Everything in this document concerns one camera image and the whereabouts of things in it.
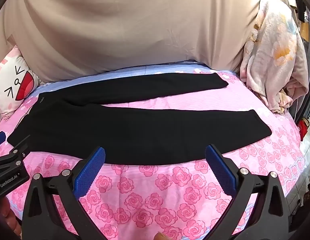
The black pants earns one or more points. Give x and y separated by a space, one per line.
120 130

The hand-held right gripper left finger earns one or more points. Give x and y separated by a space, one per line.
90 172

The brown cardboard piece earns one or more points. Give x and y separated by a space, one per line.
305 31

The cartoon face pillow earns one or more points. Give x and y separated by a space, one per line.
9 80

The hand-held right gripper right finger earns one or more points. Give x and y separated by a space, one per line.
220 170

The pink floral bedsheet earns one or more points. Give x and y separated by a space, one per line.
157 180

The person's right hand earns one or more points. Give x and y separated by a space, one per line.
162 236

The red object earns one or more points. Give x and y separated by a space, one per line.
304 128

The beige fabric headboard cover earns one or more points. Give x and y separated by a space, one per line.
120 30

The pale floral blanket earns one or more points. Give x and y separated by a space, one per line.
275 55

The person's left hand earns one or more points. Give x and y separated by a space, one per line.
6 217

